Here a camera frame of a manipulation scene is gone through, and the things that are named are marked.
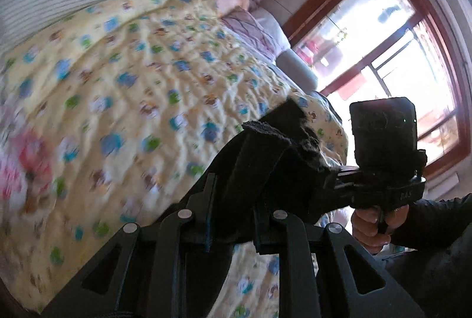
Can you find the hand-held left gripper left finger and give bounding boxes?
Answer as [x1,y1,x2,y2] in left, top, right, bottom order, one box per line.
[40,174,219,318]

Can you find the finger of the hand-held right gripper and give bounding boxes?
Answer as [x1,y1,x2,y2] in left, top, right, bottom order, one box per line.
[322,165,355,207]

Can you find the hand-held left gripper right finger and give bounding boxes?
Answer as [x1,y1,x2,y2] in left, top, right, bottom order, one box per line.
[254,208,429,318]

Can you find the black pants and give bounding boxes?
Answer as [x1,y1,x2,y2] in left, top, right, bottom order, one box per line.
[183,98,355,257]

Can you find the person's right forearm dark sleeve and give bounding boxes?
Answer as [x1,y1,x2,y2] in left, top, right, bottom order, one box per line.
[400,193,472,253]

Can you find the person's right hand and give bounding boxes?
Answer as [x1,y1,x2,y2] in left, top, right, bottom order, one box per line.
[350,204,410,254]

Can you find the wooden framed window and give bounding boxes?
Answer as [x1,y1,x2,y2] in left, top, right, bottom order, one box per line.
[282,0,471,179]

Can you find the grey bed footboard cushion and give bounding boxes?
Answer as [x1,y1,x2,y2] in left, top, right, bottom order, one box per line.
[276,48,320,92]

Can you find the person's dark clothing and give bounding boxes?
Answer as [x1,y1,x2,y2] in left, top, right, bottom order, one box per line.
[383,230,472,318]

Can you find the white pillow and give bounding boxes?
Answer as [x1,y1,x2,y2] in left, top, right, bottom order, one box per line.
[254,8,293,57]

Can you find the yellow printed blanket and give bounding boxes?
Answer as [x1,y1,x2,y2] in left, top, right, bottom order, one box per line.
[0,0,349,318]

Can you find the pink patterned pillow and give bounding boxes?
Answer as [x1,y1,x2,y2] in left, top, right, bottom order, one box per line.
[221,6,281,61]

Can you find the pink floral cloth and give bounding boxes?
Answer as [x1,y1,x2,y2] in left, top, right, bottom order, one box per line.
[0,107,57,216]

